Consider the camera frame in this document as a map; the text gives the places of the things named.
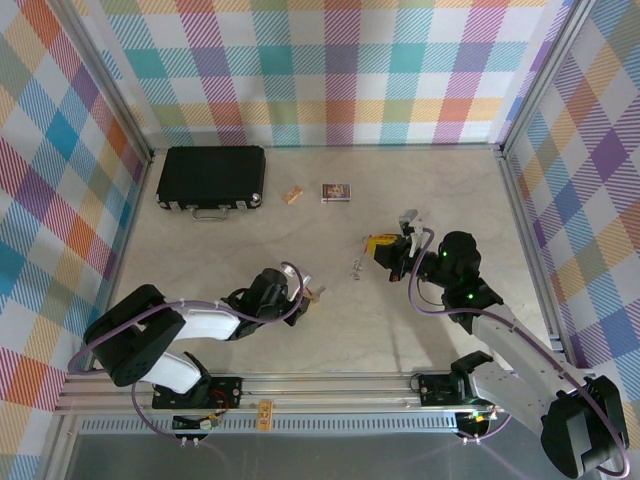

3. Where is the small picture card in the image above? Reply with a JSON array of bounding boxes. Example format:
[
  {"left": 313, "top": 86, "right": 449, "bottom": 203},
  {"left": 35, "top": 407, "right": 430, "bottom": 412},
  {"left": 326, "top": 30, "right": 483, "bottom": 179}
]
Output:
[{"left": 320, "top": 182, "right": 353, "bottom": 204}]

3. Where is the small wooden tag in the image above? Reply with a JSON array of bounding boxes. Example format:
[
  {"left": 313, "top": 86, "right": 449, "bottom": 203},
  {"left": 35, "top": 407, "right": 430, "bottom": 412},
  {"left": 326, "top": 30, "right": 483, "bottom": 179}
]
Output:
[{"left": 256, "top": 397, "right": 275, "bottom": 432}]

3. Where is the black hard case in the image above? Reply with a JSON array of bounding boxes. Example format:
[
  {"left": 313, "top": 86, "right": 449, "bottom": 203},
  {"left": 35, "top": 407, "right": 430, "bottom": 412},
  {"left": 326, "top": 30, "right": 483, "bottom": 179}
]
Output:
[{"left": 155, "top": 145, "right": 267, "bottom": 222}]

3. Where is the small circuit board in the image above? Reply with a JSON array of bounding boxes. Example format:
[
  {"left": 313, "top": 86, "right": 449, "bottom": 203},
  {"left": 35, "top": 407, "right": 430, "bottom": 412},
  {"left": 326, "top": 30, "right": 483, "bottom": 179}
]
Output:
[
  {"left": 171, "top": 411, "right": 224, "bottom": 434},
  {"left": 457, "top": 408, "right": 496, "bottom": 435}
]

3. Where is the grey metal shelf plate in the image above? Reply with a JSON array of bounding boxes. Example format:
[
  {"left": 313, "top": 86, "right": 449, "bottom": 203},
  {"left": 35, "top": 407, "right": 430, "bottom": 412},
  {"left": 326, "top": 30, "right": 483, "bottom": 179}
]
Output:
[{"left": 64, "top": 432, "right": 561, "bottom": 480}]

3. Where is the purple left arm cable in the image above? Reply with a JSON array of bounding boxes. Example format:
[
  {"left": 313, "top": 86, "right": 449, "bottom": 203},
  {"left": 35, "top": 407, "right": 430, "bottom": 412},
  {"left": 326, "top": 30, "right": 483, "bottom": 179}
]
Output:
[{"left": 69, "top": 260, "right": 307, "bottom": 444}]

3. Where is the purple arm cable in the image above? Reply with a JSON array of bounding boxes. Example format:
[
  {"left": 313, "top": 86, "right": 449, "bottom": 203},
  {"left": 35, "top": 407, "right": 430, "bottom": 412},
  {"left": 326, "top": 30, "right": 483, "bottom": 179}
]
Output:
[
  {"left": 407, "top": 227, "right": 631, "bottom": 476},
  {"left": 69, "top": 260, "right": 307, "bottom": 444}
]

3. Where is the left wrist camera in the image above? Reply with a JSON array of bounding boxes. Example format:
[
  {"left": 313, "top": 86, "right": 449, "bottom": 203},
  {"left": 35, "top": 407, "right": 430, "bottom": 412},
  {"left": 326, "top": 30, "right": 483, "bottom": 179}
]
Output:
[{"left": 278, "top": 263, "right": 312, "bottom": 301}]

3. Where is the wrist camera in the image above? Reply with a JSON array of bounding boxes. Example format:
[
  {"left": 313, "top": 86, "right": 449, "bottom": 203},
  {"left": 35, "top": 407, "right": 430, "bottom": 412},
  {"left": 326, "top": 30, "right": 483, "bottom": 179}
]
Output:
[
  {"left": 398, "top": 208, "right": 432, "bottom": 259},
  {"left": 278, "top": 263, "right": 312, "bottom": 301}
]

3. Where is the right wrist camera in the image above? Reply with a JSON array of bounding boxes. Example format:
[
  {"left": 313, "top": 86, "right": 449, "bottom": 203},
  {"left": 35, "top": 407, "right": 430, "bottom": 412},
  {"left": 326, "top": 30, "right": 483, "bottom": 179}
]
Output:
[{"left": 398, "top": 208, "right": 432, "bottom": 259}]

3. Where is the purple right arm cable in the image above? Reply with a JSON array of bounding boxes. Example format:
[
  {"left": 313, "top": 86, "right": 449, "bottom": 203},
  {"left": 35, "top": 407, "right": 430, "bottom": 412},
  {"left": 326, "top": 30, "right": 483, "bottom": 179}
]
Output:
[{"left": 407, "top": 227, "right": 631, "bottom": 476}]

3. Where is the aluminium side rail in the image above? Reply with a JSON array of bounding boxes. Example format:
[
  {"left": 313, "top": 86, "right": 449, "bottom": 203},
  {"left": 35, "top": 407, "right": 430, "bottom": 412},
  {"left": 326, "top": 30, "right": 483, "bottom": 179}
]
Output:
[
  {"left": 497, "top": 152, "right": 596, "bottom": 374},
  {"left": 39, "top": 152, "right": 154, "bottom": 480}
]

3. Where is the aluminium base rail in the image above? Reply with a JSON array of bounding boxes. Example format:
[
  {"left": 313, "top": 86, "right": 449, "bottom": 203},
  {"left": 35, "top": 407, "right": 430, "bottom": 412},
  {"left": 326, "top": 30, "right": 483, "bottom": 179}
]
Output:
[{"left": 54, "top": 372, "right": 551, "bottom": 416}]

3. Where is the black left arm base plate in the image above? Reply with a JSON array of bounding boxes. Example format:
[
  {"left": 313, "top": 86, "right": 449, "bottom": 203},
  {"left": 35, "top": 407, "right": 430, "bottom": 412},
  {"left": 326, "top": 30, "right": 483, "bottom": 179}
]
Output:
[{"left": 151, "top": 374, "right": 245, "bottom": 411}]

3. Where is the aluminium back rail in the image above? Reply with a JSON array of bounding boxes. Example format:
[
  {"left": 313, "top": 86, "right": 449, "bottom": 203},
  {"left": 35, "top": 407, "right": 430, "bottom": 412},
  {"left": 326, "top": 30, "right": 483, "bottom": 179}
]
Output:
[{"left": 149, "top": 142, "right": 504, "bottom": 152}]

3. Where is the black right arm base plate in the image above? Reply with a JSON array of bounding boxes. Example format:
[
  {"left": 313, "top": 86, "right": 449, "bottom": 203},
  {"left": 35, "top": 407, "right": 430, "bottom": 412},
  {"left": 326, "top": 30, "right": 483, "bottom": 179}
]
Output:
[{"left": 416, "top": 373, "right": 481, "bottom": 409}]

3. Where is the slotted grey cable duct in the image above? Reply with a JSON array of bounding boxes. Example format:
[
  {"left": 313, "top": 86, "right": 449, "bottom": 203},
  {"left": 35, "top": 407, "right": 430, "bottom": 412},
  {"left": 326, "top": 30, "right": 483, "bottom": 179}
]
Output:
[{"left": 79, "top": 417, "right": 464, "bottom": 435}]

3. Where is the aluminium corner post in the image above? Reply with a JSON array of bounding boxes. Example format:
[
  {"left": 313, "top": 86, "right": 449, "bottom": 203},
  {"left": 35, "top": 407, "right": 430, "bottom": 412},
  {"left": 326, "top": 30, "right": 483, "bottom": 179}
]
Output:
[
  {"left": 497, "top": 0, "right": 601, "bottom": 159},
  {"left": 47, "top": 0, "right": 155, "bottom": 164}
]

